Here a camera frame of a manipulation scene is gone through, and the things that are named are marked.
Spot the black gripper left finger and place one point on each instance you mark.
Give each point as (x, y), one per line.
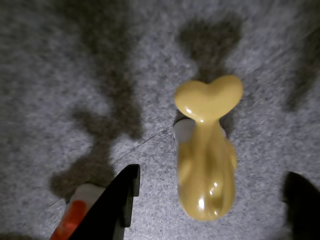
(110, 212)

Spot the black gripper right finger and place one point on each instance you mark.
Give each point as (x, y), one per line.
(305, 212)

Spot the orange shrimp sushi fish figure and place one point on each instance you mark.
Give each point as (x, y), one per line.
(75, 212)

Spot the yellow egg sushi fish figure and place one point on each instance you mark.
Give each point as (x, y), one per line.
(207, 162)

